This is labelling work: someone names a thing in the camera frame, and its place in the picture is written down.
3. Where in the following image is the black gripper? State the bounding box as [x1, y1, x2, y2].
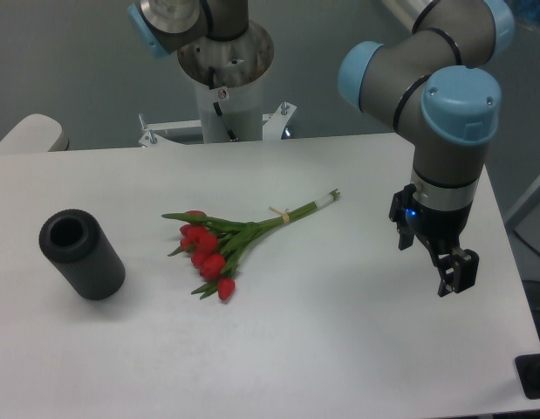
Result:
[389, 183, 479, 297]

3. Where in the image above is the red tulip bouquet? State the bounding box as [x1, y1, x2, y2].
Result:
[161, 189, 340, 302]

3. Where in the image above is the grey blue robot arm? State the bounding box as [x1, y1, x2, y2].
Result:
[127, 1, 515, 296]

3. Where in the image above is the black device at table corner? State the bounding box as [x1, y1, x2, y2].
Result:
[515, 354, 540, 400]

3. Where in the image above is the black ribbed cylindrical vase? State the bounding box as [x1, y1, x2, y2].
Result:
[38, 209, 126, 300]

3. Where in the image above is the beige chair armrest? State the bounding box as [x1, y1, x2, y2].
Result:
[0, 113, 70, 155]

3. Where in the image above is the white furniture frame at right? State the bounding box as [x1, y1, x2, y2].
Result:
[502, 175, 540, 258]

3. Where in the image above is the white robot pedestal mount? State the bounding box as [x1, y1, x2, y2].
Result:
[139, 21, 297, 147]

